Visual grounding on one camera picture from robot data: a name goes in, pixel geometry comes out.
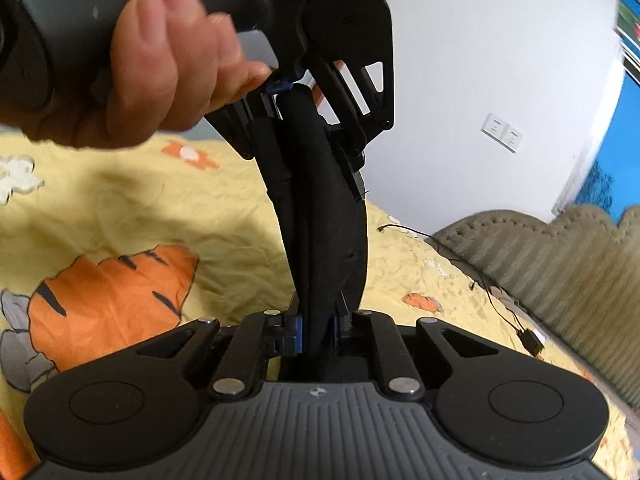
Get yellow carrot print bedspread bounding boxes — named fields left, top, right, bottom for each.
left=0, top=131, right=640, bottom=480

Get white wall socket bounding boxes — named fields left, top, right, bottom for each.
left=500, top=126, right=523, bottom=153
left=482, top=113, right=509, bottom=141

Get black pants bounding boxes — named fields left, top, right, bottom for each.
left=254, top=84, right=368, bottom=382

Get olive tufted headboard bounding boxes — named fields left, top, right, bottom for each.
left=434, top=205, right=639, bottom=408

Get blue framed picture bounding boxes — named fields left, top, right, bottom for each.
left=552, top=0, right=639, bottom=222

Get person's left hand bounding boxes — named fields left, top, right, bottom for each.
left=1, top=0, right=271, bottom=150

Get black charger cable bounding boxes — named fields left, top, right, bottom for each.
left=377, top=223, right=526, bottom=334

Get black charger adapter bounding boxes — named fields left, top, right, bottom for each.
left=516, top=328, right=544, bottom=358

